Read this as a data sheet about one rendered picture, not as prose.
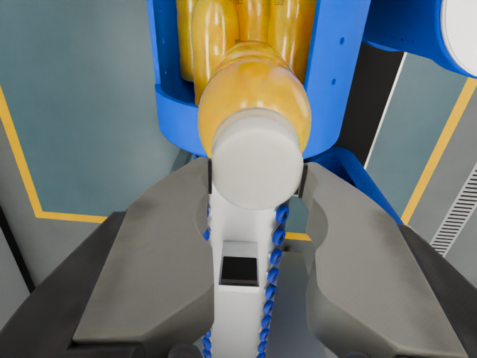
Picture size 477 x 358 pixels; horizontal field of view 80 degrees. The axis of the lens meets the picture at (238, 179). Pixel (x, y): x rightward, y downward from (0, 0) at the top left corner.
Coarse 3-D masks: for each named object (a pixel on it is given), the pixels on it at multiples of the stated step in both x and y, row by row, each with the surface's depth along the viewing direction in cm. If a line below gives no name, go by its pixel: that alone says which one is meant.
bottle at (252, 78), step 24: (240, 48) 21; (264, 48) 21; (216, 72) 17; (240, 72) 14; (264, 72) 14; (288, 72) 15; (216, 96) 14; (240, 96) 13; (264, 96) 13; (288, 96) 14; (216, 120) 14; (288, 120) 13
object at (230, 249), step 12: (228, 252) 79; (240, 252) 79; (252, 252) 79; (228, 264) 73; (240, 264) 73; (252, 264) 73; (228, 276) 70; (240, 276) 70; (252, 276) 70; (228, 288) 70; (240, 288) 70; (252, 288) 69
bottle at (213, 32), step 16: (208, 0) 36; (224, 0) 36; (192, 16) 38; (208, 16) 36; (224, 16) 36; (192, 32) 38; (208, 32) 37; (224, 32) 37; (192, 48) 40; (208, 48) 38; (224, 48) 38; (192, 64) 41; (208, 64) 39; (208, 80) 40
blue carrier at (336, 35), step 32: (160, 0) 40; (320, 0) 27; (352, 0) 29; (160, 32) 41; (320, 32) 29; (352, 32) 31; (160, 64) 42; (320, 64) 30; (352, 64) 35; (160, 96) 37; (192, 96) 53; (320, 96) 33; (160, 128) 41; (192, 128) 35; (320, 128) 35
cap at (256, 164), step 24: (240, 120) 12; (264, 120) 12; (216, 144) 12; (240, 144) 11; (264, 144) 11; (288, 144) 11; (216, 168) 12; (240, 168) 12; (264, 168) 12; (288, 168) 12; (240, 192) 12; (264, 192) 12; (288, 192) 12
